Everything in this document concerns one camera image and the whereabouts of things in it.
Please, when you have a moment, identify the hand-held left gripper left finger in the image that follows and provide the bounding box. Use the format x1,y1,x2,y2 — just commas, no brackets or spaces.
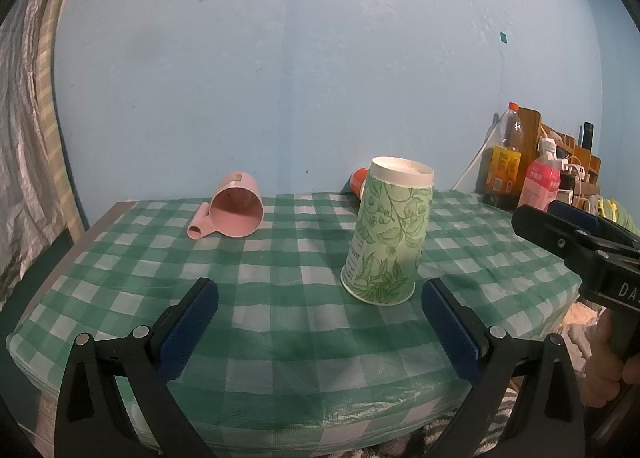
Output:
55,277,219,458

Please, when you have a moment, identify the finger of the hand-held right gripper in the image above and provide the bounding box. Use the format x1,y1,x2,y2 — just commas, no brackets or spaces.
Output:
511,204,640,273
547,200,640,250

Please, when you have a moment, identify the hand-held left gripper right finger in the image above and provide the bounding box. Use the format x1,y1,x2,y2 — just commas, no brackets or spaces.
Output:
421,279,586,458

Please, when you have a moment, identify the green floral paper cup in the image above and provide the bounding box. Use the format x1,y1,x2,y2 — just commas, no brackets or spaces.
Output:
340,156,435,306

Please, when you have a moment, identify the person's right hand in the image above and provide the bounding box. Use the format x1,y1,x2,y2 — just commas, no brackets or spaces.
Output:
581,310,633,410

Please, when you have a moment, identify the yellow green cloth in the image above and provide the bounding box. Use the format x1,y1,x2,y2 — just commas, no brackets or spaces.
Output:
595,196,640,236

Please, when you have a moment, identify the orange cap soda bottle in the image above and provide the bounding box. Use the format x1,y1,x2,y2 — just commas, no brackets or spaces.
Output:
486,102,524,197

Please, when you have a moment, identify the zebra striped cloth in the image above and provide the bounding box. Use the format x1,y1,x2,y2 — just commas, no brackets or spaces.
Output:
370,385,523,458

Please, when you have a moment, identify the green checked tablecloth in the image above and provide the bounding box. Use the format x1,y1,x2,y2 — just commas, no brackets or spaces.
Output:
6,190,583,454

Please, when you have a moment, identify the wooden rack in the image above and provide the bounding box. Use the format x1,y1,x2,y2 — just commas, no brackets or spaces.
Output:
517,107,602,189

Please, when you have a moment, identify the pink plastic mug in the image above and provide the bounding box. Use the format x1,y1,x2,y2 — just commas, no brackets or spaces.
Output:
187,171,264,240

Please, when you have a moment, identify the orange red round object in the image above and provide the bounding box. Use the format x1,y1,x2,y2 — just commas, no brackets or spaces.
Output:
347,168,371,200

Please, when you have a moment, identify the silver foil curtain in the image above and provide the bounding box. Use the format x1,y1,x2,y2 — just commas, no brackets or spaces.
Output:
0,0,83,309

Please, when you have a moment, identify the white cable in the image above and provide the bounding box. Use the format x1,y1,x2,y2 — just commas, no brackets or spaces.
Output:
451,114,501,190

